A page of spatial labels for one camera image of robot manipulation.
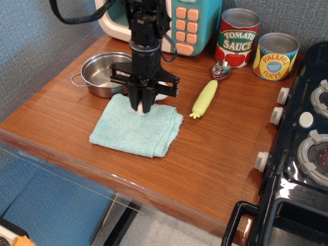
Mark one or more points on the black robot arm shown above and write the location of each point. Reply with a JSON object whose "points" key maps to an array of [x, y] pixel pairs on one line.
{"points": [[149, 23]]}

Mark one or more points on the white brown plush mushroom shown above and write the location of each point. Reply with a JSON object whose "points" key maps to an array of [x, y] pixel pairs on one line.
{"points": [[158, 97]]}

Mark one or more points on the teal toy microwave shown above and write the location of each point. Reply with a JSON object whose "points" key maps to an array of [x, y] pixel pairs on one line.
{"points": [[191, 27]]}

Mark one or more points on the black toy stove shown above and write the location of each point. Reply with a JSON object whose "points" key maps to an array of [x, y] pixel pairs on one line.
{"points": [[293, 195]]}

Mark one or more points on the white stove knob lower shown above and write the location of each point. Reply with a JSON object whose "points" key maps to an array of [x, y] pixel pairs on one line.
{"points": [[261, 161]]}

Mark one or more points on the light teal folded cloth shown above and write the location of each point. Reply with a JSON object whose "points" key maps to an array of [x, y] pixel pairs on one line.
{"points": [[123, 129]]}

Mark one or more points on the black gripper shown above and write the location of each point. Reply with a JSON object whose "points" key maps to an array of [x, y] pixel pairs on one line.
{"points": [[145, 78]]}

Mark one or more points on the orange furry object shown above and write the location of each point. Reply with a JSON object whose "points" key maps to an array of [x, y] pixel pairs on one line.
{"points": [[23, 241]]}

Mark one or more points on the white stove knob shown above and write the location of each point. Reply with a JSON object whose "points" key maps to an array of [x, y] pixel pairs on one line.
{"points": [[261, 161], [283, 95], [276, 115]]}

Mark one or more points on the pineapple slices can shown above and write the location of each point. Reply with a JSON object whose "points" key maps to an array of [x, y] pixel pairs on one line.
{"points": [[275, 56]]}

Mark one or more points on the tomato sauce can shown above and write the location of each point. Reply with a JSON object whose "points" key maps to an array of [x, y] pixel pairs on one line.
{"points": [[237, 33]]}

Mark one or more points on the white stove knob upper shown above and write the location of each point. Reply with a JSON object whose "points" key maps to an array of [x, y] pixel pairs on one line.
{"points": [[283, 95]]}

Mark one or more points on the small steel pot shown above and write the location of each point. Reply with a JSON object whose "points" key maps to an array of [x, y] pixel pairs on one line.
{"points": [[95, 74]]}

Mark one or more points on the spoon with yellow handle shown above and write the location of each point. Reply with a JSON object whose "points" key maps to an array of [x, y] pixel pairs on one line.
{"points": [[219, 71]]}

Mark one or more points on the white stove knob middle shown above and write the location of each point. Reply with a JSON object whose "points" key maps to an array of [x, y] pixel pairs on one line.
{"points": [[276, 115]]}

